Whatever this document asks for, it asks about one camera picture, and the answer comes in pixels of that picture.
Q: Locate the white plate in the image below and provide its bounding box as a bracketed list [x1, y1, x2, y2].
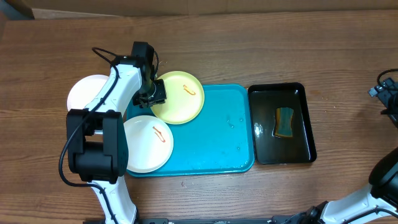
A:
[124, 115, 174, 174]

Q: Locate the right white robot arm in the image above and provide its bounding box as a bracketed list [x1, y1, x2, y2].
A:
[284, 149, 397, 223]

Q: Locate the teal plastic tray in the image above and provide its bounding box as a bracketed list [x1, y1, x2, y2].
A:
[128, 84, 254, 177]

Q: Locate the pale pink plate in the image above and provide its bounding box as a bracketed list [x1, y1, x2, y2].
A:
[67, 75, 108, 111]

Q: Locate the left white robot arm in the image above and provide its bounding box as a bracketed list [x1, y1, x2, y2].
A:
[58, 52, 166, 223]

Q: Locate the black water tray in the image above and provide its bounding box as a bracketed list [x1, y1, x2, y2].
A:
[248, 82, 317, 164]

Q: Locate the green yellow sponge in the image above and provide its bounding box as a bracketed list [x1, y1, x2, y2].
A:
[274, 107, 294, 138]

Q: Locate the yellow plate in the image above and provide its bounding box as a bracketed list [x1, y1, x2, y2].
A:
[151, 71, 205, 124]

